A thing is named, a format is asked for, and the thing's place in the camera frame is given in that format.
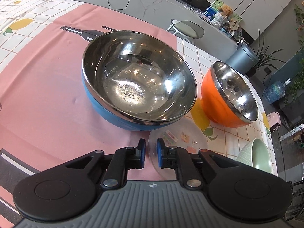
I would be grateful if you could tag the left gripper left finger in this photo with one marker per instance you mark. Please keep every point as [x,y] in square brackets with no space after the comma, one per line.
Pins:
[119,163]

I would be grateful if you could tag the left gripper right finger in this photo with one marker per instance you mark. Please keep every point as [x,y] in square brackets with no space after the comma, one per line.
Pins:
[180,161]

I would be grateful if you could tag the small clear sticker dish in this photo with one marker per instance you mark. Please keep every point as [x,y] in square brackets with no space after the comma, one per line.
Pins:
[180,144]

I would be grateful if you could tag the blue steel bowl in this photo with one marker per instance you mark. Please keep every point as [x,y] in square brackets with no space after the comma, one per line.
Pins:
[136,81]

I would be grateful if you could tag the orange steel bowl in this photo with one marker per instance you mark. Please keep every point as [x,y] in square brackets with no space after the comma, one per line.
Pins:
[226,98]

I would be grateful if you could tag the green ceramic bowl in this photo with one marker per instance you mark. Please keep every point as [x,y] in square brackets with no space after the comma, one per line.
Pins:
[256,155]

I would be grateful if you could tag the pink restaurant placemat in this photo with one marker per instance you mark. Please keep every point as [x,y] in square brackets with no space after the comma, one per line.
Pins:
[46,117]

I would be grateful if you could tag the pink space heater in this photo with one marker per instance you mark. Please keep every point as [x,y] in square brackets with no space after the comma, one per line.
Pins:
[274,121]

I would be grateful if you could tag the grey trash can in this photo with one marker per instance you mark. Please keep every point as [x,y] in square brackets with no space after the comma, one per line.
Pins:
[243,59]

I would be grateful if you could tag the blue water jug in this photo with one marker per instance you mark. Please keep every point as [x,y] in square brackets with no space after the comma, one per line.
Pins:
[275,91]

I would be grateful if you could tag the grey round chair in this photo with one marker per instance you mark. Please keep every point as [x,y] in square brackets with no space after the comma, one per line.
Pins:
[188,31]

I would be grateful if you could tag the snake plant in pot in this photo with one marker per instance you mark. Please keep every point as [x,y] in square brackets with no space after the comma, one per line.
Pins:
[265,59]

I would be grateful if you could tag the trailing green ivy plant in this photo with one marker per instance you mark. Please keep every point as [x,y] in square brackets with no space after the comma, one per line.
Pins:
[297,81]

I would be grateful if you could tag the round paper fan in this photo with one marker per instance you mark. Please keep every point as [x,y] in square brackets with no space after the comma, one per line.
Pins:
[233,24]

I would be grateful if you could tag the grey tv console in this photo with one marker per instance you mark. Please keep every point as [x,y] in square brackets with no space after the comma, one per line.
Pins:
[160,13]

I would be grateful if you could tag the green picture book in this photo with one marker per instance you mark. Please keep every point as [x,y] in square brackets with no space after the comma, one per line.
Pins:
[213,15]

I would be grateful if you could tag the teddy bear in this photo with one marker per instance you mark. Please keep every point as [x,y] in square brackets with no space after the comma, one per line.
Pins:
[225,12]

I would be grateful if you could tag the checked lemon tablecloth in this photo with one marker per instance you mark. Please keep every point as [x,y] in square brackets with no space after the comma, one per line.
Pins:
[23,19]

